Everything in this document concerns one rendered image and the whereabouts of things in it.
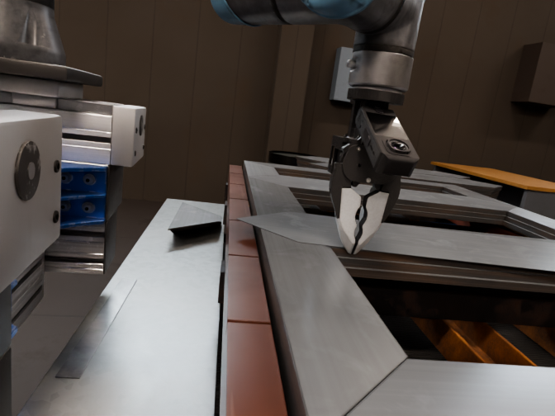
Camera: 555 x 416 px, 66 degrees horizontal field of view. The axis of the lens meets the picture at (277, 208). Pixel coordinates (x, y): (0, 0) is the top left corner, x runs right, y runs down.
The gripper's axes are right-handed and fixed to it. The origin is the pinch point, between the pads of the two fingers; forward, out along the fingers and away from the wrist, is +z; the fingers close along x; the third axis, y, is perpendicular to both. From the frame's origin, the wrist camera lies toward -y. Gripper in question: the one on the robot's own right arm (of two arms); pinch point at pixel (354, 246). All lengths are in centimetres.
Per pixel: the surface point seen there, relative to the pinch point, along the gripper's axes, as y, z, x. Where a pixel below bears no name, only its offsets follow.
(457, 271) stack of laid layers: 0.4, 2.3, -15.3
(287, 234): 5.0, 0.6, 8.3
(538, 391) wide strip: -28.7, 0.8, -5.2
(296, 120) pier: 364, -12, -44
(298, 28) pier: 363, -94, -35
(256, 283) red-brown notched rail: -7.9, 3.1, 13.2
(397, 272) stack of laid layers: -0.3, 3.1, -6.5
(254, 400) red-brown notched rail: -27.8, 3.2, 14.4
